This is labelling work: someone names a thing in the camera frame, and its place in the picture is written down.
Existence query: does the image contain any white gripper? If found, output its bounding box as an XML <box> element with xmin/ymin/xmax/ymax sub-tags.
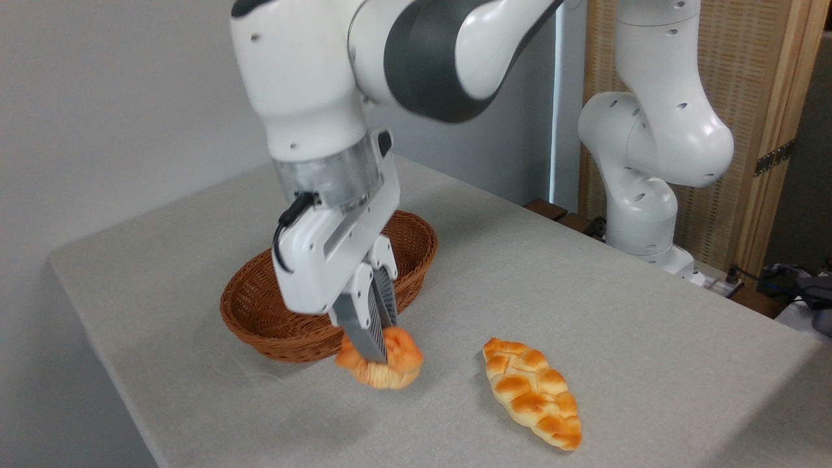
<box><xmin>272</xmin><ymin>129</ymin><xmax>402</xmax><ymax>364</ymax></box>

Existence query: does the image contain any round knotted bread roll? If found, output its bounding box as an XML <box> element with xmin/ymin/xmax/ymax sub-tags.
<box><xmin>335</xmin><ymin>326</ymin><xmax>424</xmax><ymax>390</ymax></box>

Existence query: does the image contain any dark grey bag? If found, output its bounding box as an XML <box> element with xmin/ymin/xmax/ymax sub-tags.
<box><xmin>760</xmin><ymin>260</ymin><xmax>832</xmax><ymax>337</ymax></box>

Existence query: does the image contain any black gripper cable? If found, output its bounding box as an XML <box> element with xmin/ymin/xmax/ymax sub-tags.
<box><xmin>272</xmin><ymin>191</ymin><xmax>319</xmax><ymax>272</ymax></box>

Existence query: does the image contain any grey tablecloth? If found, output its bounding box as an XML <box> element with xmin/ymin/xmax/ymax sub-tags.
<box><xmin>49</xmin><ymin>155</ymin><xmax>832</xmax><ymax>468</ymax></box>

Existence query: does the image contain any brown wooden base board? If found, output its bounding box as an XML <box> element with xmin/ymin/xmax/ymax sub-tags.
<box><xmin>525</xmin><ymin>198</ymin><xmax>788</xmax><ymax>319</ymax></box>

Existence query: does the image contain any black power cable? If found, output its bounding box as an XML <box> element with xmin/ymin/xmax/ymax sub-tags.
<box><xmin>723</xmin><ymin>263</ymin><xmax>807</xmax><ymax>304</ymax></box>

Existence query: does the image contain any brown wicker basket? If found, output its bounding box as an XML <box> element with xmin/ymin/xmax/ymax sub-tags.
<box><xmin>220</xmin><ymin>209</ymin><xmax>438</xmax><ymax>363</ymax></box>

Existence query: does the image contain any metal screen hinge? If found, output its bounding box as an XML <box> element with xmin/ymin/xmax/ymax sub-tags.
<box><xmin>754</xmin><ymin>140</ymin><xmax>795</xmax><ymax>177</ymax></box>

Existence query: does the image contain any long braided bread loaf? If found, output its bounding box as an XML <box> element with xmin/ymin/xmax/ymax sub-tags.
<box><xmin>482</xmin><ymin>337</ymin><xmax>583</xmax><ymax>451</ymax></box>

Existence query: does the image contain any rattan wooden folding screen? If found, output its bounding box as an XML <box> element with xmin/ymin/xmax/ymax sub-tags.
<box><xmin>578</xmin><ymin>0</ymin><xmax>832</xmax><ymax>274</ymax></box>

